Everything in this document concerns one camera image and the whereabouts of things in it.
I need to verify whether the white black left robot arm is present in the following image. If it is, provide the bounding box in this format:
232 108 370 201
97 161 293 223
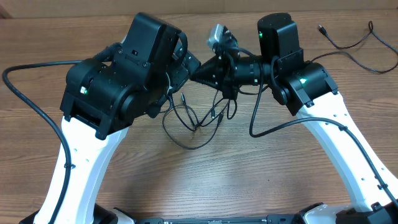
24 12 199 223

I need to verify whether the black cable bundle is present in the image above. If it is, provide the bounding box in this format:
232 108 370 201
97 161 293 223
161 91 239 151

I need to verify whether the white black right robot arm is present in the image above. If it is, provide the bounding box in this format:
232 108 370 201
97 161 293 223
190 12 397 223

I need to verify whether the black separated usb cable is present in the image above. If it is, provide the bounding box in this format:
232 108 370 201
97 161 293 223
310 20 398 75

